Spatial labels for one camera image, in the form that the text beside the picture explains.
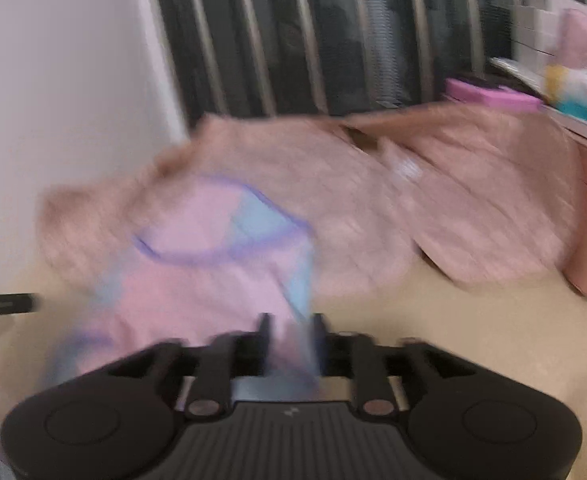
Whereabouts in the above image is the stack of white boxes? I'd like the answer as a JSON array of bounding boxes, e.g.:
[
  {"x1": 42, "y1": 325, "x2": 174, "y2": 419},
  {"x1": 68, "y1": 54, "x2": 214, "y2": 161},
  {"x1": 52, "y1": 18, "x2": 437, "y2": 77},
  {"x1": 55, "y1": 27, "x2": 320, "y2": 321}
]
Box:
[{"x1": 511, "y1": 0, "x2": 577, "y2": 75}]

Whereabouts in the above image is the pink pouch bag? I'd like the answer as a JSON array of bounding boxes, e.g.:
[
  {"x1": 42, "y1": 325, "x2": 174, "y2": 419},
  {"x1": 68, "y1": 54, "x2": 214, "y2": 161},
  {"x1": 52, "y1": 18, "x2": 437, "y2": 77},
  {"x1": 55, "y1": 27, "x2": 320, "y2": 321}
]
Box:
[{"x1": 555, "y1": 10, "x2": 587, "y2": 70}]

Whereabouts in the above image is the magenta flat box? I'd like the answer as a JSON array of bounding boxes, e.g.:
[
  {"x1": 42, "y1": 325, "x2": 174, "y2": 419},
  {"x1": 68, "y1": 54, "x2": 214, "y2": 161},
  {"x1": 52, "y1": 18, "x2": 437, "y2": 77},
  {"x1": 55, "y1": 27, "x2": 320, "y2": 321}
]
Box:
[{"x1": 443, "y1": 78, "x2": 543, "y2": 113}]

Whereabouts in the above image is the pink quilted jacket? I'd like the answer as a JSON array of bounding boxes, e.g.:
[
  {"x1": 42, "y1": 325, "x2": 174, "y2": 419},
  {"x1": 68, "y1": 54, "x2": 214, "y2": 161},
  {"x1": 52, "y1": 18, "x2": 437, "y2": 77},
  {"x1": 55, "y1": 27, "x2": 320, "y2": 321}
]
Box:
[{"x1": 38, "y1": 103, "x2": 580, "y2": 296}]

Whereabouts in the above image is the steel window railing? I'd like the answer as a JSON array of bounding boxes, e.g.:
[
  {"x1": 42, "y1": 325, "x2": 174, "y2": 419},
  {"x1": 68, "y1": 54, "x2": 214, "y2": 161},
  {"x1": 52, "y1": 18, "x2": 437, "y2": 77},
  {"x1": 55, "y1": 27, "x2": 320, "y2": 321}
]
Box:
[{"x1": 143, "y1": 0, "x2": 587, "y2": 122}]

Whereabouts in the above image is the white yellow plush toy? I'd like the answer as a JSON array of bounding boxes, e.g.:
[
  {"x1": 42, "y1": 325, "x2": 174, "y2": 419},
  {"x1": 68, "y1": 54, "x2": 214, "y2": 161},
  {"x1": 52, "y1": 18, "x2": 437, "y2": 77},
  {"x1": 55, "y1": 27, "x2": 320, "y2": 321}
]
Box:
[{"x1": 544, "y1": 64, "x2": 587, "y2": 106}]

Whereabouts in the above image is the pink blue purple garment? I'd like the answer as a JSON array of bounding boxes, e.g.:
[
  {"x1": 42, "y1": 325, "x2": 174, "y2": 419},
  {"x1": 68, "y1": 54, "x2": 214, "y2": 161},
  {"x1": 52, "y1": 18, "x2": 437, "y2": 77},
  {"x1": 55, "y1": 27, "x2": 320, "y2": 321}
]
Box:
[{"x1": 52, "y1": 178, "x2": 317, "y2": 401}]

